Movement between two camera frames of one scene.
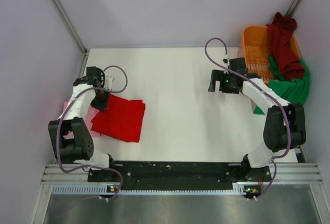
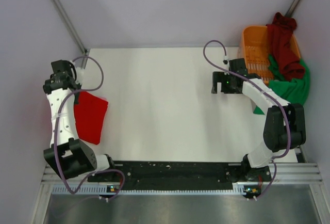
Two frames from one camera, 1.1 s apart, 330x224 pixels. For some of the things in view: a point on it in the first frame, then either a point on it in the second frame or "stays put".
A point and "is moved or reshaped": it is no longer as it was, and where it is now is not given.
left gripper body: x=101 y=100 → x=76 y=97
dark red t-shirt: x=282 y=46 stays put
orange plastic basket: x=256 y=45 stays put
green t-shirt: x=295 y=91 stays put
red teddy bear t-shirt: x=122 y=120 is moved or reshaped
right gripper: x=219 y=75 stays put
